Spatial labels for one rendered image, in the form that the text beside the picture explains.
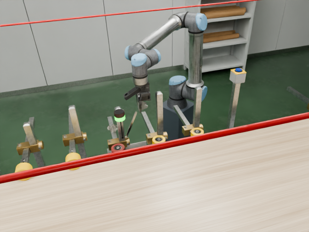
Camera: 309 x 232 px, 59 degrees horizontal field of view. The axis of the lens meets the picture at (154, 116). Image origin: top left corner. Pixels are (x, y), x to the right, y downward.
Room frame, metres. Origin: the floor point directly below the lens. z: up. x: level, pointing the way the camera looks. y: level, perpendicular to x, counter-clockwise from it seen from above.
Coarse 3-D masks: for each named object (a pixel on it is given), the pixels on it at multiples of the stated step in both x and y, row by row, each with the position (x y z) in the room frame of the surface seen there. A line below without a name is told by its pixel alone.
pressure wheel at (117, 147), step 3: (114, 144) 1.24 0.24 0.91; (117, 144) 1.24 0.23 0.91; (120, 144) 1.24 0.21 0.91; (111, 147) 1.22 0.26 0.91; (114, 147) 1.22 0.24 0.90; (117, 147) 1.21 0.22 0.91; (120, 147) 1.22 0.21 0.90; (123, 147) 1.21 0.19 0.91; (111, 150) 1.20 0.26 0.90; (114, 150) 1.19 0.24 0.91; (117, 150) 1.19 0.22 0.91; (120, 150) 1.19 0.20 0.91
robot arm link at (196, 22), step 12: (192, 12) 2.04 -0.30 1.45; (192, 24) 1.98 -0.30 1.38; (204, 24) 1.98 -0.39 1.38; (192, 36) 1.98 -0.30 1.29; (192, 48) 1.99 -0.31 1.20; (192, 60) 1.99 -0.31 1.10; (192, 72) 2.00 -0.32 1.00; (192, 84) 2.00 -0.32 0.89; (192, 96) 1.98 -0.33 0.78; (204, 96) 2.02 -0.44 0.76
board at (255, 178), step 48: (192, 144) 1.22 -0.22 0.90; (240, 144) 1.21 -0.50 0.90; (288, 144) 1.19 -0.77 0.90; (0, 192) 0.92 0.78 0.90; (48, 192) 0.90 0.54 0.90; (96, 192) 0.89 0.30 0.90; (144, 192) 0.88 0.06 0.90; (192, 192) 0.87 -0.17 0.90; (240, 192) 0.86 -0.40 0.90; (288, 192) 0.84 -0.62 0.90
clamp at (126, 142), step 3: (117, 138) 1.35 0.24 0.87; (126, 138) 1.34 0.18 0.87; (108, 141) 1.32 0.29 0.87; (114, 141) 1.32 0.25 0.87; (117, 141) 1.31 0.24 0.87; (120, 141) 1.31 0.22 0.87; (123, 141) 1.31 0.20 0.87; (126, 141) 1.32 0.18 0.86; (129, 141) 1.32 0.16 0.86; (108, 144) 1.29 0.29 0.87; (111, 144) 1.29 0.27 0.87; (123, 144) 1.31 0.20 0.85; (126, 144) 1.31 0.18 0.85; (129, 144) 1.32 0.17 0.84
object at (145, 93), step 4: (148, 84) 1.47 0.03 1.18; (140, 88) 1.46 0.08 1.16; (144, 88) 1.47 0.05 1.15; (148, 88) 1.47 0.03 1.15; (140, 92) 1.46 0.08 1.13; (144, 92) 1.46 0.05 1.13; (148, 92) 1.46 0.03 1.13; (136, 96) 1.48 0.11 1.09; (140, 96) 1.44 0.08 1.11; (144, 96) 1.45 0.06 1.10; (148, 96) 1.46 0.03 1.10; (140, 100) 1.44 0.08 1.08; (144, 100) 1.45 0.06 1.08; (148, 100) 1.45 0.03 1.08
